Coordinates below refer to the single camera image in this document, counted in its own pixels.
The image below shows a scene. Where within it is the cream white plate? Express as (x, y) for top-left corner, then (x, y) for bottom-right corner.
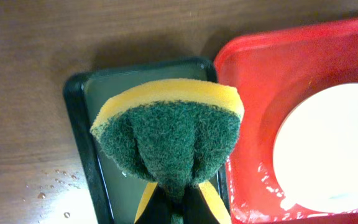
(273, 83), (358, 213)

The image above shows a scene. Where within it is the green and yellow sponge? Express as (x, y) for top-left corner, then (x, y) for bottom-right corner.
(90, 78), (244, 223)

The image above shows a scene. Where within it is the dark green plastic tray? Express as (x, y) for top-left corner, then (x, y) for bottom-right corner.
(63, 58), (218, 223)

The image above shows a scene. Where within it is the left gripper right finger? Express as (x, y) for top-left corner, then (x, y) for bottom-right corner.
(181, 187), (219, 224)

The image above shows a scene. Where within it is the red plastic tray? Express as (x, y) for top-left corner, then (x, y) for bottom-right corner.
(214, 18), (358, 223)

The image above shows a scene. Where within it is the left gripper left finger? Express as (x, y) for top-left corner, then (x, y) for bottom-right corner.
(134, 186), (174, 224)

